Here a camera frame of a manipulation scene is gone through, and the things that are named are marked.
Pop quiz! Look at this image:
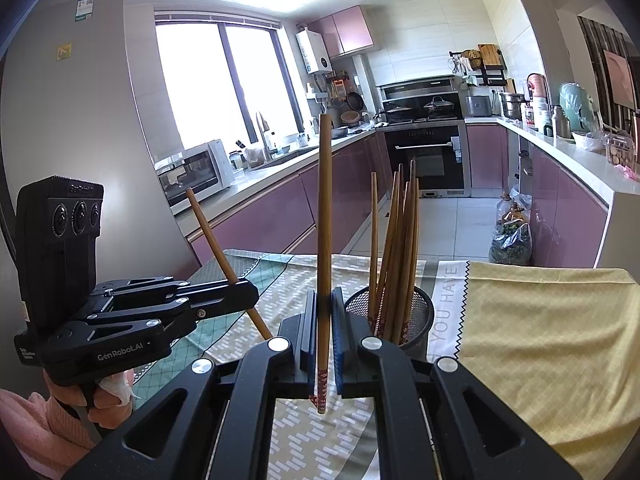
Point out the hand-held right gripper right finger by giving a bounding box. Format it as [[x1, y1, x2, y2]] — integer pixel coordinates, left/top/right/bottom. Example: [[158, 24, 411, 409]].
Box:
[[330, 286, 583, 480]]

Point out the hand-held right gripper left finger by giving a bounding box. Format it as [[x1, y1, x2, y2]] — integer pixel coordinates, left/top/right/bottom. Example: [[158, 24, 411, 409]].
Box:
[[62, 289, 321, 480]]

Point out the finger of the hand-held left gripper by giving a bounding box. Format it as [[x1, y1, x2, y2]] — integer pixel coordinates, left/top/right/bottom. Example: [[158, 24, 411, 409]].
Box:
[[56, 300, 260, 342], [90, 275, 259, 309]]

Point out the red-handled wooden chopstick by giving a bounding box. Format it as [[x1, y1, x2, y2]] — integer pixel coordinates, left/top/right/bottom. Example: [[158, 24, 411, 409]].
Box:
[[310, 113, 333, 414], [185, 188, 274, 342]]

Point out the black mesh utensil holder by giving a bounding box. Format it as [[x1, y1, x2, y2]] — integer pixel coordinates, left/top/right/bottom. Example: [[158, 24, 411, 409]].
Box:
[[344, 286, 435, 361]]

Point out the bundle of wooden chopsticks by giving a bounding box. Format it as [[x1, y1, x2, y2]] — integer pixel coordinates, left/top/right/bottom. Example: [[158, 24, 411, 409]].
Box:
[[367, 159, 421, 346]]

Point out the person's left forearm pink sleeve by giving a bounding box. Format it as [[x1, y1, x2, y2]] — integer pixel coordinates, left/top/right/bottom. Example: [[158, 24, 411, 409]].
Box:
[[0, 387, 98, 480]]

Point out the person's left hand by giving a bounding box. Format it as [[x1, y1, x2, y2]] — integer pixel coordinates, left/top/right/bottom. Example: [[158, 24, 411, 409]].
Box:
[[45, 366, 137, 424]]

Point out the green beige patterned tablecloth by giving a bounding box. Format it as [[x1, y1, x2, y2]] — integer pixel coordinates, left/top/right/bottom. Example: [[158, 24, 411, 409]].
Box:
[[132, 249, 473, 480]]

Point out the pink base cabinets long run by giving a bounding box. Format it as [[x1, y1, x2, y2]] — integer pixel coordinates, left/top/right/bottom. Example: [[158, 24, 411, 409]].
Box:
[[187, 132, 393, 266]]

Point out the white microwave oven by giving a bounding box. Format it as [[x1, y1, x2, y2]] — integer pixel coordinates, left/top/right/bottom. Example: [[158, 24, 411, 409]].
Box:
[[156, 139, 236, 215]]

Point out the silver refrigerator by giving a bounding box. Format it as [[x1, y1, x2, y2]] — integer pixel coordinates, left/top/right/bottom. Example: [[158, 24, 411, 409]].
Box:
[[0, 0, 201, 281]]

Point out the steel kitchen faucet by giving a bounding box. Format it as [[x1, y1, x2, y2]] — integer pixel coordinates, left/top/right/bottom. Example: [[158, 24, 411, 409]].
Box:
[[256, 111, 275, 161]]

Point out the plastic bag of vegetables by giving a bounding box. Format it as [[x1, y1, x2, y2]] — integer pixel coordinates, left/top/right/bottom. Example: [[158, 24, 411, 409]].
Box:
[[489, 195, 533, 266]]

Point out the black built-in oven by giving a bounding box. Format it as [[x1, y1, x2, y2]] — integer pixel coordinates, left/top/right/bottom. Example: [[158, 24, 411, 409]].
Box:
[[376, 122, 471, 196]]

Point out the yellow cloth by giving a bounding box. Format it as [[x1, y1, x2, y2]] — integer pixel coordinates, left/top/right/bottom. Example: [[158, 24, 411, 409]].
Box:
[[457, 260, 640, 480]]

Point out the kitchen window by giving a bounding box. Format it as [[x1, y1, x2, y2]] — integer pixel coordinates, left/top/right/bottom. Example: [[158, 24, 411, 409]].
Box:
[[154, 10, 306, 161]]

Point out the pink base cabinets short run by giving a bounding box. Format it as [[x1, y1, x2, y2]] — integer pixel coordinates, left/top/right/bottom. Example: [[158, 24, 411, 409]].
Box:
[[465, 122, 611, 268]]

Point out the steel range hood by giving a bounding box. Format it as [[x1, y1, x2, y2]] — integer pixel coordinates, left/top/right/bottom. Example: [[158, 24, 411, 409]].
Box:
[[376, 76, 458, 106]]

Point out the white water heater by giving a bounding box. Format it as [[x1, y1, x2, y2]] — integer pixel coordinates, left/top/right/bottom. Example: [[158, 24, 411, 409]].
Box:
[[295, 29, 332, 75]]

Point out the stainless steel stockpot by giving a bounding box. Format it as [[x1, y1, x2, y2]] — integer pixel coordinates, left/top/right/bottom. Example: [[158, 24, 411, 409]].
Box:
[[500, 91, 526, 120]]

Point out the silver thermos flask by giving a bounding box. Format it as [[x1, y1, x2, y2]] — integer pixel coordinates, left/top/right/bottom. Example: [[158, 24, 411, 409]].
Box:
[[550, 105, 571, 138]]

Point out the white plastic bag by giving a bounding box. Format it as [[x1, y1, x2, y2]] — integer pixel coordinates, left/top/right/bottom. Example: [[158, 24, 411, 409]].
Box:
[[572, 130, 603, 153]]

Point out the pink kettle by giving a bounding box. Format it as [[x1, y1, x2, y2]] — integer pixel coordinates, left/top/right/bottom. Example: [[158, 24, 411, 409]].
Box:
[[526, 73, 548, 101]]

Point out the teal covered appliance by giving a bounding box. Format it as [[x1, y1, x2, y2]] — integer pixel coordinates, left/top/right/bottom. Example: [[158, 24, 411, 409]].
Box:
[[559, 82, 598, 133]]

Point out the clear egg container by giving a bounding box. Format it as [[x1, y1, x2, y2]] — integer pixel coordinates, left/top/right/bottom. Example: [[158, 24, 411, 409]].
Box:
[[602, 132, 636, 166]]

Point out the pink wall cabinet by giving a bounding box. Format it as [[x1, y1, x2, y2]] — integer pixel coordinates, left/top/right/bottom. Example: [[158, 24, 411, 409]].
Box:
[[306, 5, 375, 58]]

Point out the black wall rack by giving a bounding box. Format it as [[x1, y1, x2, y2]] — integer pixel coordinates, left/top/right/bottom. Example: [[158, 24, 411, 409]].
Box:
[[448, 44, 507, 87]]

